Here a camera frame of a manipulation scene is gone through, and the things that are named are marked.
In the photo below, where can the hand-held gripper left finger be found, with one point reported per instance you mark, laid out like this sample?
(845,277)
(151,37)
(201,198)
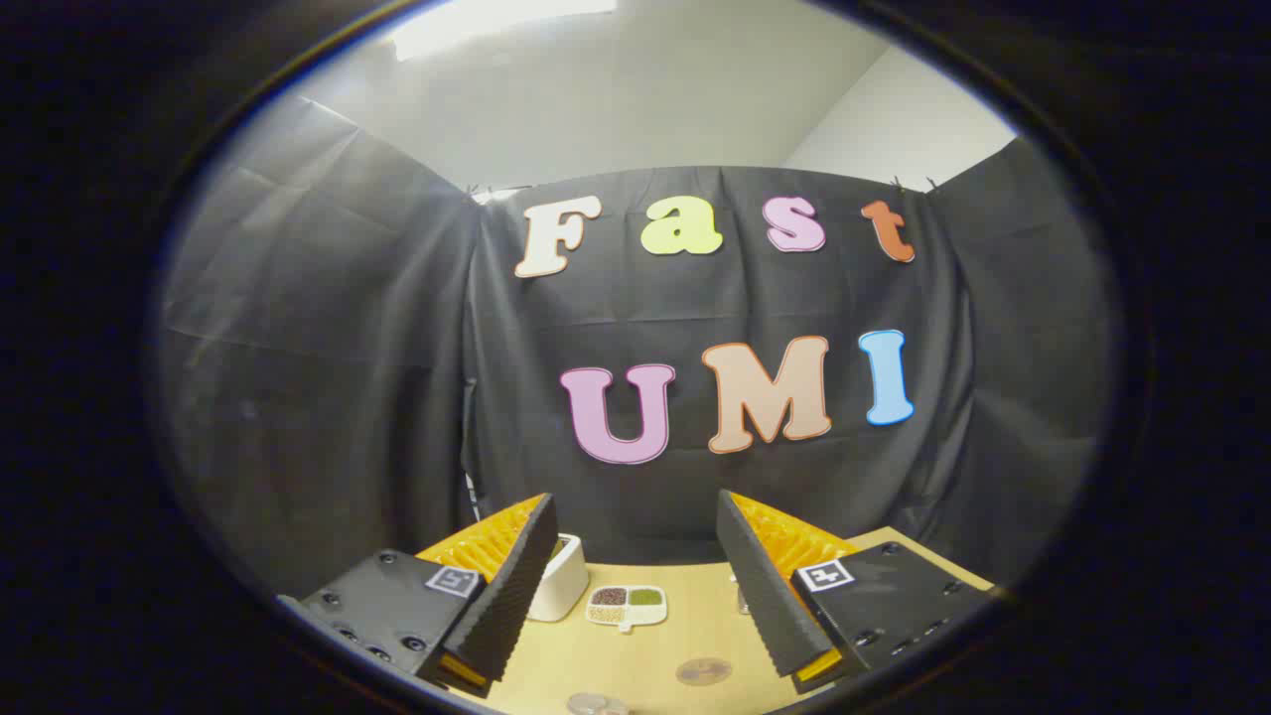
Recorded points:
(516,596)

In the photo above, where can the wooden table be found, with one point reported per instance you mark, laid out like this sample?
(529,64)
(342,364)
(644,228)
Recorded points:
(685,631)

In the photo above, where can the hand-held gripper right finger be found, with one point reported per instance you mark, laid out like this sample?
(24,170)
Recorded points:
(760,596)

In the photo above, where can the clear plastic juice bottle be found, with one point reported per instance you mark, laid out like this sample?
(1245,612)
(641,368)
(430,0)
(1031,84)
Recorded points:
(596,705)

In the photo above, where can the white divided grain dish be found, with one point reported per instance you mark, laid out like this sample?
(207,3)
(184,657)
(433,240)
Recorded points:
(626,606)

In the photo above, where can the ceiling light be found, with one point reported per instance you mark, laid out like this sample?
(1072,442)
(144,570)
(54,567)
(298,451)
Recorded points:
(496,25)

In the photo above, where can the white rectangular container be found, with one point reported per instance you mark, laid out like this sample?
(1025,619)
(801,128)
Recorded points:
(561,588)

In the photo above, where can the round brown coaster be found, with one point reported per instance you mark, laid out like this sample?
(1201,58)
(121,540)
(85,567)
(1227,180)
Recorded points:
(703,672)

